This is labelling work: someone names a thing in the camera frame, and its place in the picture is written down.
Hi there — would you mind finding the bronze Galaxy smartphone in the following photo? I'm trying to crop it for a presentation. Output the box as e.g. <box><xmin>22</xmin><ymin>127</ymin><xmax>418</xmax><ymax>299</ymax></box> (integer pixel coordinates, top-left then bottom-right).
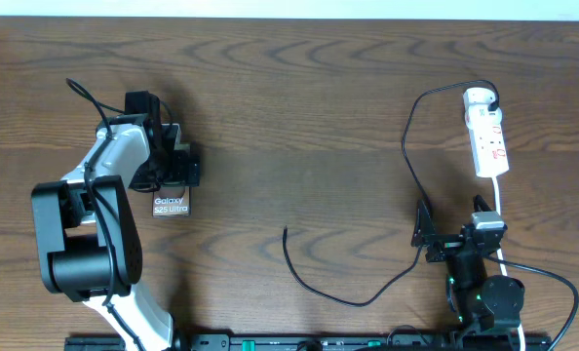
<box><xmin>152</xmin><ymin>186</ymin><xmax>191</xmax><ymax>217</ymax></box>

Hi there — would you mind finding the black USB charging cable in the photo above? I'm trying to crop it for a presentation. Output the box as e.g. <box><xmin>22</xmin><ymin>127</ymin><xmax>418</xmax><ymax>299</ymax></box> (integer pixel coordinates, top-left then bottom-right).
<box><xmin>282</xmin><ymin>79</ymin><xmax>501</xmax><ymax>308</ymax></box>

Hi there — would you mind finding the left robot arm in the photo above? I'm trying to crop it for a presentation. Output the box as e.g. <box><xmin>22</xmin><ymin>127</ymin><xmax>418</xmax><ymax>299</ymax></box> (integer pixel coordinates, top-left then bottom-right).
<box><xmin>31</xmin><ymin>112</ymin><xmax>199</xmax><ymax>350</ymax></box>

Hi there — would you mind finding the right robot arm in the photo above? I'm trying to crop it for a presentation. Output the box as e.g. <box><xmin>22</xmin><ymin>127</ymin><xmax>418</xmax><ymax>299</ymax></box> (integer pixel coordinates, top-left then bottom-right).
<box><xmin>411</xmin><ymin>195</ymin><xmax>526</xmax><ymax>350</ymax></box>

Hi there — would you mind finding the white charger adapter plug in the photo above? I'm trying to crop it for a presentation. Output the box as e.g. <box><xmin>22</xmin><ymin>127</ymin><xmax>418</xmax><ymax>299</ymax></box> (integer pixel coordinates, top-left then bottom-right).
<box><xmin>463</xmin><ymin>87</ymin><xmax>495</xmax><ymax>109</ymax></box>

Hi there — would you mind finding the white power strip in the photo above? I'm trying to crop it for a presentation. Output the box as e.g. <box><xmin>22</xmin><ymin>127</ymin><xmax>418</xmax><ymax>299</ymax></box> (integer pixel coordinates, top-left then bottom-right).
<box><xmin>465</xmin><ymin>103</ymin><xmax>509</xmax><ymax>178</ymax></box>

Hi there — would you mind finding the right camera black cable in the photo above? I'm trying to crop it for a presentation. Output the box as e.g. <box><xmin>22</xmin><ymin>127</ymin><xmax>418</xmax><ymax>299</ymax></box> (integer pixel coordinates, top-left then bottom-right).
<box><xmin>483</xmin><ymin>254</ymin><xmax>579</xmax><ymax>351</ymax></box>

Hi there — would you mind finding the white power strip cord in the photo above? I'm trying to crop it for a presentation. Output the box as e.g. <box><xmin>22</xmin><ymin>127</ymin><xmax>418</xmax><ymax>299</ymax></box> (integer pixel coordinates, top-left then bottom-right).
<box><xmin>491</xmin><ymin>175</ymin><xmax>527</xmax><ymax>351</ymax></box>

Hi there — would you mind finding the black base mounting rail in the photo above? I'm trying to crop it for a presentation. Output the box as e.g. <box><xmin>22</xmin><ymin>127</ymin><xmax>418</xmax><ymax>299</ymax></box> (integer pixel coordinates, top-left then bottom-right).
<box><xmin>64</xmin><ymin>331</ymin><xmax>553</xmax><ymax>351</ymax></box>

